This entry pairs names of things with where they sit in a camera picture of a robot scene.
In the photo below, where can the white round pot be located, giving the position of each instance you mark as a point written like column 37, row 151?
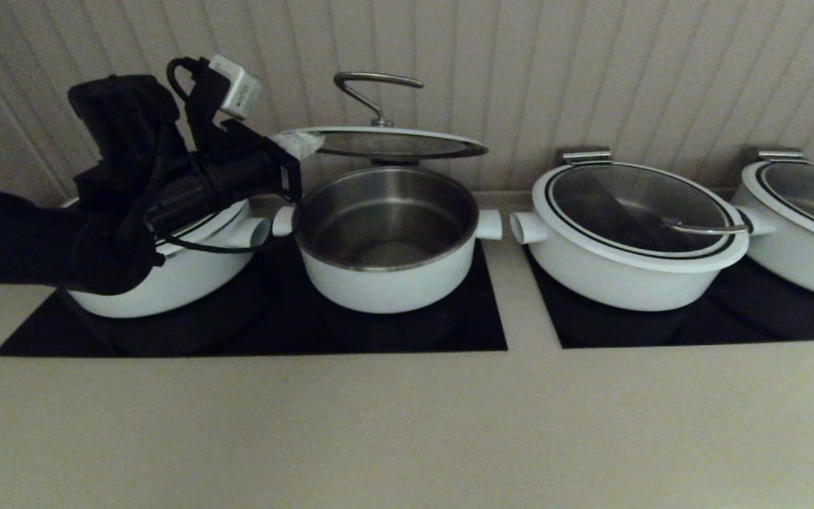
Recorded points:
column 386, row 290

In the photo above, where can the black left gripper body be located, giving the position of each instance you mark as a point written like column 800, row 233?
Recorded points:
column 237, row 184

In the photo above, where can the white oval pot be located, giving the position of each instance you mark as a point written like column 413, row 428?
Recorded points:
column 803, row 272
column 188, row 283
column 612, row 290

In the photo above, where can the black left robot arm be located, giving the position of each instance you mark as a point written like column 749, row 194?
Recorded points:
column 25, row 240

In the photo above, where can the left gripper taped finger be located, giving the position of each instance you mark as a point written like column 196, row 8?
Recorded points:
column 301, row 138
column 295, row 151

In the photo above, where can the black glass cooktop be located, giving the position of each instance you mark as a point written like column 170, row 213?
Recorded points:
column 732, row 325
column 287, row 332

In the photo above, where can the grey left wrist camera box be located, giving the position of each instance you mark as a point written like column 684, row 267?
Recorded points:
column 237, row 88

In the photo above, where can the round glass lid white rim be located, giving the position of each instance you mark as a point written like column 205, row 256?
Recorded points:
column 393, row 145

